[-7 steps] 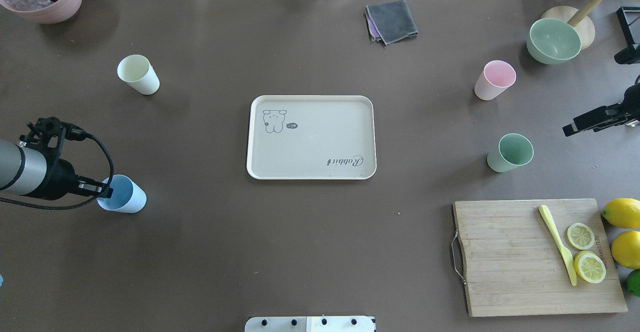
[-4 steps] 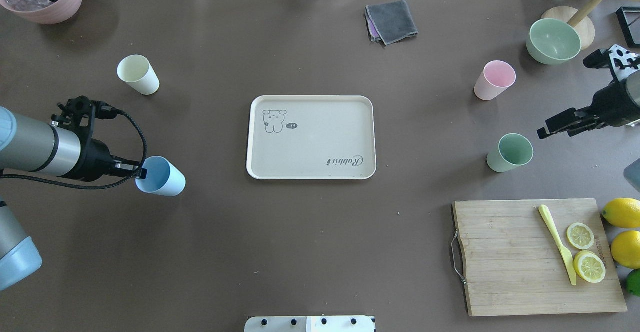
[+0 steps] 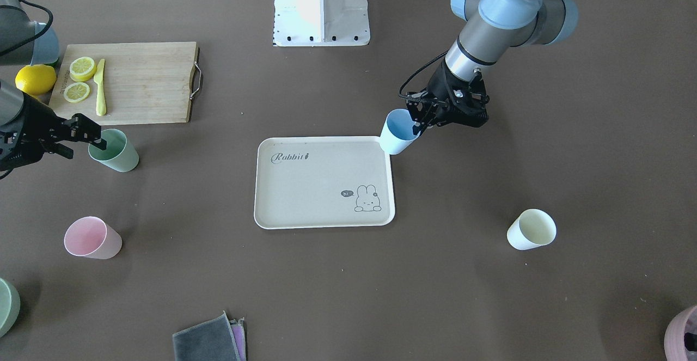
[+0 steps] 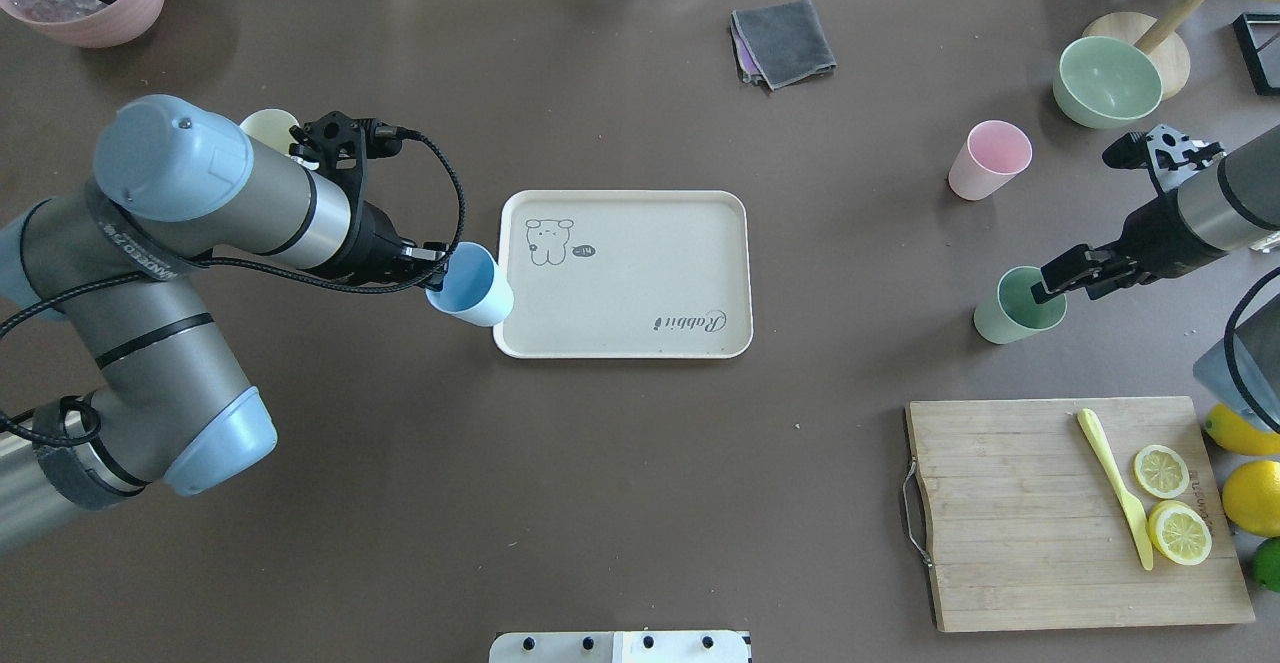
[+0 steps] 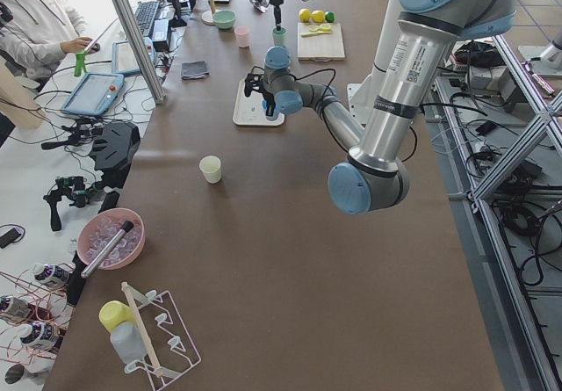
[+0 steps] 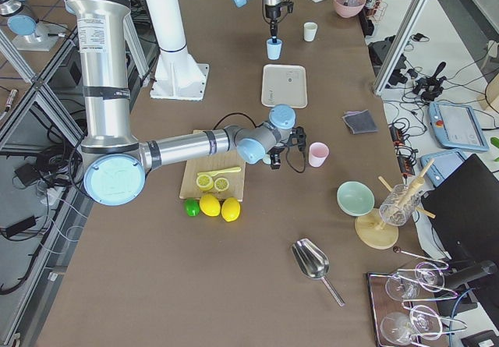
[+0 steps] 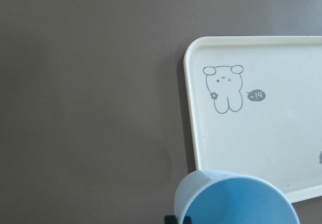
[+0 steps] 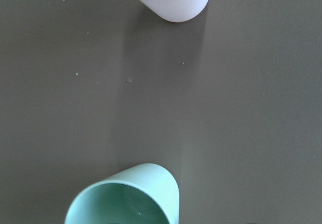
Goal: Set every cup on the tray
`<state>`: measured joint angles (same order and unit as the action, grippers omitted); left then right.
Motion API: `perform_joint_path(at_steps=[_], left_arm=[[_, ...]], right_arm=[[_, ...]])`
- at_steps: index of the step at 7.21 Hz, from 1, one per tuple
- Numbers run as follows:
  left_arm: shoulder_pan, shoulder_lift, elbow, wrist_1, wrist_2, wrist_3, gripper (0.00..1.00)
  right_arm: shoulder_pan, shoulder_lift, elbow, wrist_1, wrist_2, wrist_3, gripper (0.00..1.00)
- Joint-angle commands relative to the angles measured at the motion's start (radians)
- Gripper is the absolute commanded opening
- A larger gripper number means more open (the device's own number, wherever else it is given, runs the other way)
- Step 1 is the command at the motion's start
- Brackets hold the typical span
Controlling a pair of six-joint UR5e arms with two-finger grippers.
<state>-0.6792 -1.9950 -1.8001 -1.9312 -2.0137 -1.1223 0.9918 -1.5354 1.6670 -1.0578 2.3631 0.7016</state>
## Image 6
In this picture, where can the lemon half slice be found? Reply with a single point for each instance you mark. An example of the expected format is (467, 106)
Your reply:
(204, 182)
(221, 184)

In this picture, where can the green plastic cup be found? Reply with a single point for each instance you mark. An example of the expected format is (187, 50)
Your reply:
(266, 159)

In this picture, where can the black tray with glasses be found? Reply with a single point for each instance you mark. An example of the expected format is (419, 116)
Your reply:
(382, 305)

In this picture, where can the yellow plastic knife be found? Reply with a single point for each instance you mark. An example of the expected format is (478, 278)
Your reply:
(213, 173)

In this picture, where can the grey folded cloth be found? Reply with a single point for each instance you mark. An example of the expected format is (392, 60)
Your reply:
(360, 122)

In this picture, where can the blue plastic cup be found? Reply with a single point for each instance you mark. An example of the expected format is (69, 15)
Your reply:
(273, 48)

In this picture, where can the steel ice scoop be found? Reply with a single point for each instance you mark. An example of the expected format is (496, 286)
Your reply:
(314, 263)

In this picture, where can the pink plastic cup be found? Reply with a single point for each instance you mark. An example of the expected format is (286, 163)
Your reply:
(318, 153)

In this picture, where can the wooden cup tree stand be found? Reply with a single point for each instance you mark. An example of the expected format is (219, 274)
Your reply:
(370, 227)

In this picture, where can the black monitor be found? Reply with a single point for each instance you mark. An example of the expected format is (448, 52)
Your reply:
(466, 208)

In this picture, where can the wooden cutting board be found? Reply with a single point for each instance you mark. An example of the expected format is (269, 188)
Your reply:
(195, 189)

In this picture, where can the cream rabbit tray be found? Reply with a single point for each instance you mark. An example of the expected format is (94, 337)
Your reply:
(284, 84)

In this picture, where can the wine glass lower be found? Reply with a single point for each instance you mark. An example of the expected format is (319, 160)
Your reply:
(420, 325)

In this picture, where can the cream plastic cup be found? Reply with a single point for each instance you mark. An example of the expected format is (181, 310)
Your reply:
(309, 31)

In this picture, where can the yellow lemon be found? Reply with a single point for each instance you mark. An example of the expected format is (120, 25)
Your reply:
(230, 209)
(210, 205)

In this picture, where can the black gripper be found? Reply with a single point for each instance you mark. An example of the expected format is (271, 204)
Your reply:
(272, 12)
(276, 157)

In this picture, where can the green bowl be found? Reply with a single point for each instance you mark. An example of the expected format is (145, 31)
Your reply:
(355, 198)

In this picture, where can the blue teach pendant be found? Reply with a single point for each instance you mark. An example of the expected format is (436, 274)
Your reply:
(456, 126)
(445, 162)

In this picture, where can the wine glass upper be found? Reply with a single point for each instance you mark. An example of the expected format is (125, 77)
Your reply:
(405, 284)

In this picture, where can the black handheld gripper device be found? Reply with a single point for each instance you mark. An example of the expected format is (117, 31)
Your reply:
(429, 88)

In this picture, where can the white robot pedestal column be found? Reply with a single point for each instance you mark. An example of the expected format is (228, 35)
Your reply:
(177, 76)

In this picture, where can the yellow lemon middle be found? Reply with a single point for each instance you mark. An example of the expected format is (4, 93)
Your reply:
(210, 205)

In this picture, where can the pink bowl with ice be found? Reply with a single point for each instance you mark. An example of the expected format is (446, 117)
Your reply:
(351, 9)

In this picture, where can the yellow lemon outer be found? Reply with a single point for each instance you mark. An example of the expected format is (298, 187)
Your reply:
(230, 209)

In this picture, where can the clear textured glass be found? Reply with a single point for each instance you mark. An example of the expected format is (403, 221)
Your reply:
(393, 212)

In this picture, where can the aluminium frame post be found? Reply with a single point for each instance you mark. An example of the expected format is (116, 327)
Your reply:
(411, 17)

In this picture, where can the wine glass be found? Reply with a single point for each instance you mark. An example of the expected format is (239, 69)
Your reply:
(420, 325)
(405, 284)

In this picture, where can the green lime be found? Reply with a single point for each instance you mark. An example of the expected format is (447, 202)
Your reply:
(191, 207)

